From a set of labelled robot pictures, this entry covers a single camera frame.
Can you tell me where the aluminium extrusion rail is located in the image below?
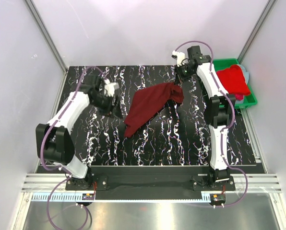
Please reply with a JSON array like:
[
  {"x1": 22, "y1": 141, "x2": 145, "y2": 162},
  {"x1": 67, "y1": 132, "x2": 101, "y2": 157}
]
[{"x1": 22, "y1": 173, "x2": 282, "y2": 193}]

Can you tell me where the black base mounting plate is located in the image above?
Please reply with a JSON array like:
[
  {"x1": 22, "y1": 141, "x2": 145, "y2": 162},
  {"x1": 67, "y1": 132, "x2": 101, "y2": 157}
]
[{"x1": 66, "y1": 166, "x2": 236, "y2": 201}]

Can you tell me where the white slotted cable duct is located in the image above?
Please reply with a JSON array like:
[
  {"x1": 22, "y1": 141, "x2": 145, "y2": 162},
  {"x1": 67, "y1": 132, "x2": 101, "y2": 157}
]
[{"x1": 31, "y1": 191, "x2": 217, "y2": 203}]

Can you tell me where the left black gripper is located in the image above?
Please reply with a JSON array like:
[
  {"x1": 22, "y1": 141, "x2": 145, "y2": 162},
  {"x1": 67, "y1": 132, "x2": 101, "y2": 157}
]
[{"x1": 91, "y1": 94, "x2": 123, "y2": 120}]

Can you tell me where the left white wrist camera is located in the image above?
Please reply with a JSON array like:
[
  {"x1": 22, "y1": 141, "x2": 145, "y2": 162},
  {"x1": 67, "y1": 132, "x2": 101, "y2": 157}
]
[{"x1": 104, "y1": 79, "x2": 119, "y2": 97}]

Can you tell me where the left aluminium frame post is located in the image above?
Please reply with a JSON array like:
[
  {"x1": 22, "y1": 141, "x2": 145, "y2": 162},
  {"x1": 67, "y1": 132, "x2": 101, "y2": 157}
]
[{"x1": 24, "y1": 0, "x2": 68, "y2": 74}]

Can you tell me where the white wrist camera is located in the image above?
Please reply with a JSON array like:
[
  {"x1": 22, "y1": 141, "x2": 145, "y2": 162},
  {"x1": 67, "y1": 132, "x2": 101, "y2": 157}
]
[
  {"x1": 171, "y1": 50, "x2": 186, "y2": 67},
  {"x1": 104, "y1": 79, "x2": 119, "y2": 97}
]

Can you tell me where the green plastic bin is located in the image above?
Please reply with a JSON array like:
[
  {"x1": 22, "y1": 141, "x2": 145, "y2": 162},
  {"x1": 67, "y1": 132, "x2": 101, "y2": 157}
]
[{"x1": 213, "y1": 58, "x2": 257, "y2": 109}]

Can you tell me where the dark red t shirt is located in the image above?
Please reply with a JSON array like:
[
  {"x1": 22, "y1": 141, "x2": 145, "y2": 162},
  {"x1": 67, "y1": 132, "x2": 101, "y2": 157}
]
[{"x1": 124, "y1": 82, "x2": 184, "y2": 138}]

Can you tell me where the light blue t shirt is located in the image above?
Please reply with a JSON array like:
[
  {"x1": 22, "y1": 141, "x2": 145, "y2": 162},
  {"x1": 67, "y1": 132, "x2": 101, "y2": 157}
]
[{"x1": 238, "y1": 64, "x2": 250, "y2": 84}]

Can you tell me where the right aluminium frame post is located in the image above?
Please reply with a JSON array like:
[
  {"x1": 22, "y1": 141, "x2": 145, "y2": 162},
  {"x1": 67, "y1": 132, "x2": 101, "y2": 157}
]
[{"x1": 237, "y1": 0, "x2": 277, "y2": 63}]

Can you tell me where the pink t shirt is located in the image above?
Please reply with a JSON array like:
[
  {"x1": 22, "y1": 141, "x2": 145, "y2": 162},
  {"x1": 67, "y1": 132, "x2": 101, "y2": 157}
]
[{"x1": 235, "y1": 94, "x2": 244, "y2": 101}]

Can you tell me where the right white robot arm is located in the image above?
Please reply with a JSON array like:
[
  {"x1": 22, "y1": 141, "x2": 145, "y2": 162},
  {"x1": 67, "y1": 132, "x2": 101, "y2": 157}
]
[{"x1": 172, "y1": 46, "x2": 236, "y2": 190}]

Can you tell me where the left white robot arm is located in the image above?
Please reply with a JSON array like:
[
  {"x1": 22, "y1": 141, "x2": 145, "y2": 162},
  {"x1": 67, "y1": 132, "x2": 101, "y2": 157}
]
[{"x1": 36, "y1": 76, "x2": 123, "y2": 190}]

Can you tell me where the bright red t shirt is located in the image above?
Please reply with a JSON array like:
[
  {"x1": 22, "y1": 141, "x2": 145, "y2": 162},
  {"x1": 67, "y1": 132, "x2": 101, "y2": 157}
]
[{"x1": 216, "y1": 65, "x2": 251, "y2": 96}]

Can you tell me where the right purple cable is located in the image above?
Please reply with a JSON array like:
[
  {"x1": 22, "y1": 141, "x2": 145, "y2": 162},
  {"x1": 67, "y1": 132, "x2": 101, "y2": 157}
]
[{"x1": 174, "y1": 40, "x2": 248, "y2": 208}]

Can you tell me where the aluminium frame post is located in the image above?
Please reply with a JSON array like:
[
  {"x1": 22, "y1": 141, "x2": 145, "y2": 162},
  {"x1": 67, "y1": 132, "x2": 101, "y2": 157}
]
[
  {"x1": 24, "y1": 0, "x2": 68, "y2": 74},
  {"x1": 237, "y1": 0, "x2": 277, "y2": 63}
]

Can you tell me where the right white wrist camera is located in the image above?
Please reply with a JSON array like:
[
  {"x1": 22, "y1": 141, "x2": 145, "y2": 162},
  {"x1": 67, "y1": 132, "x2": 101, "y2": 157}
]
[{"x1": 171, "y1": 50, "x2": 186, "y2": 67}]

